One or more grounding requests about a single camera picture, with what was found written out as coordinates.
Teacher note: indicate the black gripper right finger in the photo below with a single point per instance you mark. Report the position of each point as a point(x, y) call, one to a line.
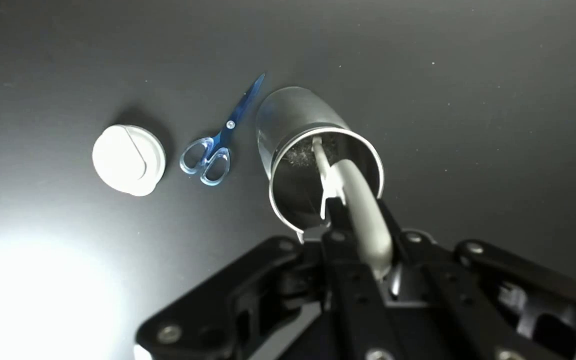
point(488, 301)

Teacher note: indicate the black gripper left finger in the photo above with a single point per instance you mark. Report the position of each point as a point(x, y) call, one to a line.
point(254, 301)

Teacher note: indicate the stainless steel flask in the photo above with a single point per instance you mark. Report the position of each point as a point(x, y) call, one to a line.
point(289, 113)

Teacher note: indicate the white round flask lid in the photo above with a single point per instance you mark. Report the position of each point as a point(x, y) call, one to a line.
point(128, 160)

